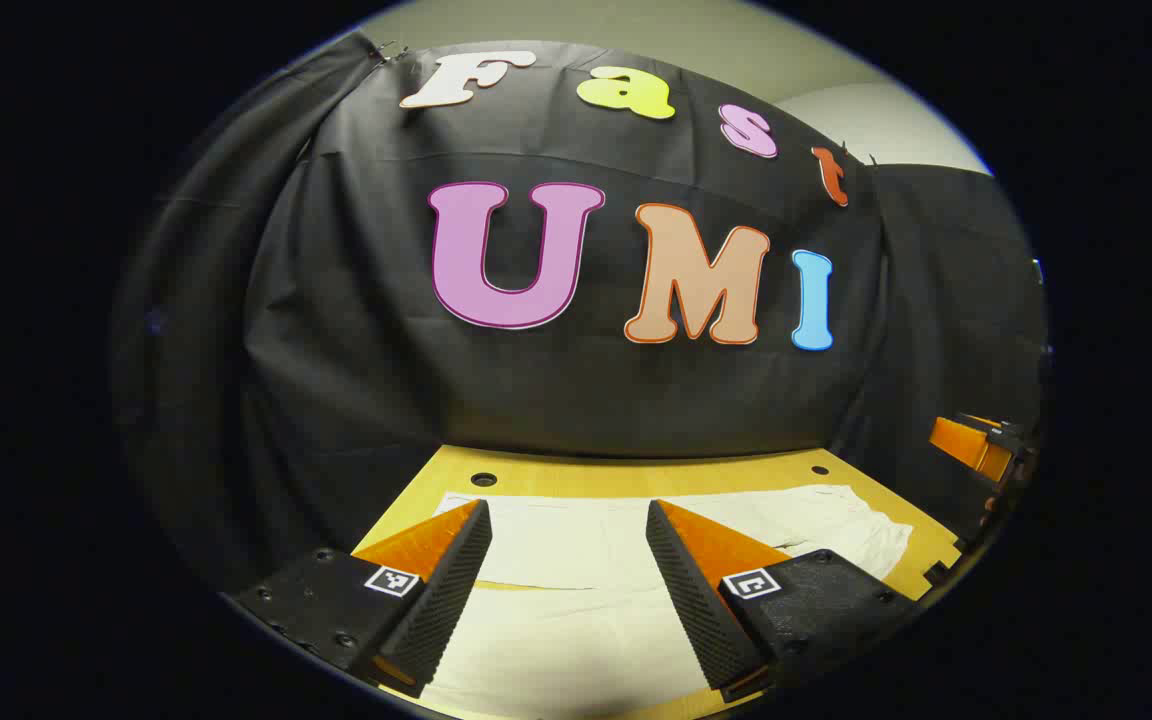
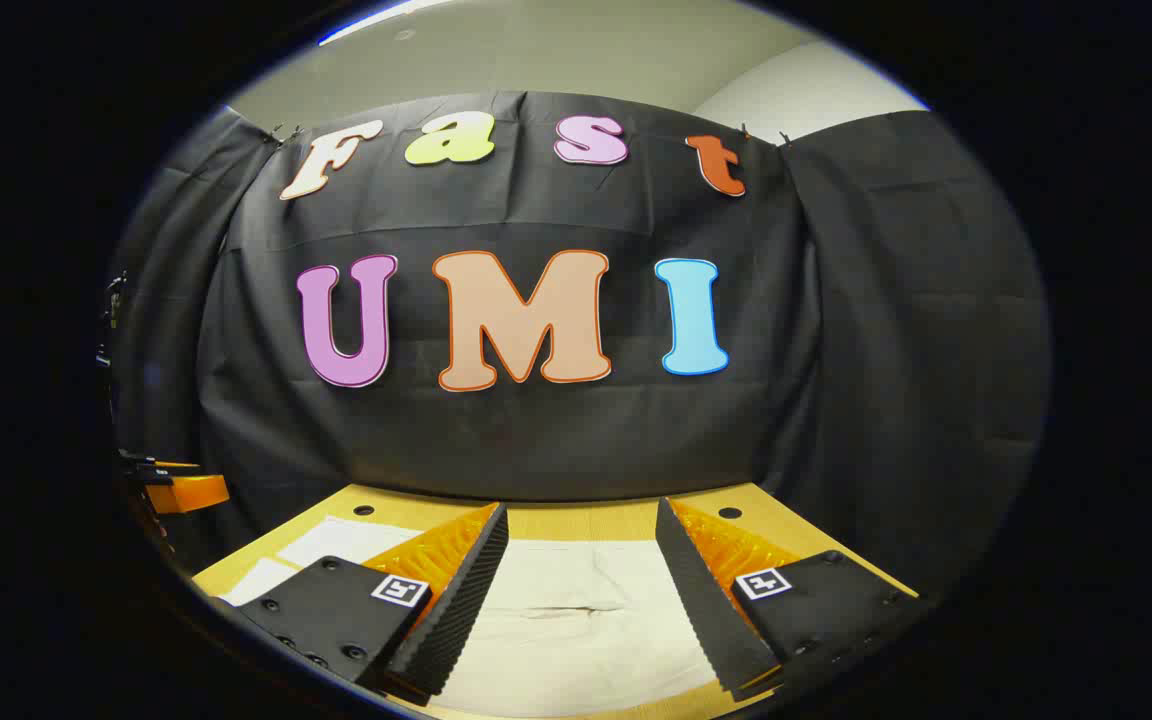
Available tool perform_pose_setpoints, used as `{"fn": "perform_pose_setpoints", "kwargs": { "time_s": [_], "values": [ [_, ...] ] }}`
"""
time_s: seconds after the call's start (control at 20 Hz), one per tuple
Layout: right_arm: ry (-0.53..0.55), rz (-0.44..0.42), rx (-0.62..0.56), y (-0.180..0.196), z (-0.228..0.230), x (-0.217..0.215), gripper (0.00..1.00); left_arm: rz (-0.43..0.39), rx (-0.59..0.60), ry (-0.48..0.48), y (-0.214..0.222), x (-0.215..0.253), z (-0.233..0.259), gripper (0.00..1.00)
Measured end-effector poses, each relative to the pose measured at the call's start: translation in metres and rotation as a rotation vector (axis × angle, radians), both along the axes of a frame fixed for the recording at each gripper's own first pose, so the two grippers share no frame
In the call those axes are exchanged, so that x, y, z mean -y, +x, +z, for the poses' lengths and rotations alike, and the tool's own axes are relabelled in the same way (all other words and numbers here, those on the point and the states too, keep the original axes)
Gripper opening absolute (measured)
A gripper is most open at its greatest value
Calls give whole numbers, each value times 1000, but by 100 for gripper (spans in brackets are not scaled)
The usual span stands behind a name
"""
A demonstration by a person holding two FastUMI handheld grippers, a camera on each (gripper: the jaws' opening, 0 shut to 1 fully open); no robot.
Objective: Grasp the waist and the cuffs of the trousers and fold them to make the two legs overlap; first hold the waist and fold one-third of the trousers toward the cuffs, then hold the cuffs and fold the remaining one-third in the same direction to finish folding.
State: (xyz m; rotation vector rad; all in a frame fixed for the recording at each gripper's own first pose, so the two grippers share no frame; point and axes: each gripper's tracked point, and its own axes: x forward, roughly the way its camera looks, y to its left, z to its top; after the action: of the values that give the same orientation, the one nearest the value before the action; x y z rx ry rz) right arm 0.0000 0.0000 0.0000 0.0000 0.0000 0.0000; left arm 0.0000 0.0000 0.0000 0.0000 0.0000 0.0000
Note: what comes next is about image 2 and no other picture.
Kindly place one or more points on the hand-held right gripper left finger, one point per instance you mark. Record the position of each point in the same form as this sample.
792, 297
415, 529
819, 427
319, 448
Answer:
461, 610

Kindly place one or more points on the black backdrop cloth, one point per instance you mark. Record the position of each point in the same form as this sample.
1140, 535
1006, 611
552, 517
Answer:
536, 440

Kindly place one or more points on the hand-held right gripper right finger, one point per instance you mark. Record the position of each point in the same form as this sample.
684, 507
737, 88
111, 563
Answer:
706, 610

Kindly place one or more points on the white jeans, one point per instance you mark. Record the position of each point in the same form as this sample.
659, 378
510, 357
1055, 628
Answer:
576, 640

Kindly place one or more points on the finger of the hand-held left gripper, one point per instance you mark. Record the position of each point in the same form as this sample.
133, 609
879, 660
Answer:
191, 493
151, 463

